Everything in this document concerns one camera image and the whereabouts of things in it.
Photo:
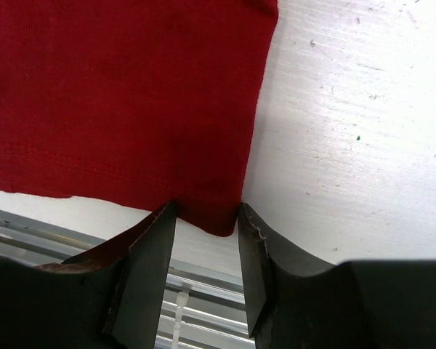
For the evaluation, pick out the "aluminium frame rails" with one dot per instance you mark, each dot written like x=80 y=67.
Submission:
x=200 y=308

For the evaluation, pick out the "dark red t shirt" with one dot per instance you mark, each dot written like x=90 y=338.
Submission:
x=133 y=102

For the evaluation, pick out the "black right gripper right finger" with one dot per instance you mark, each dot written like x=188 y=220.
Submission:
x=296 y=300

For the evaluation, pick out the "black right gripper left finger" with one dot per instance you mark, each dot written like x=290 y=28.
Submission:
x=107 y=297

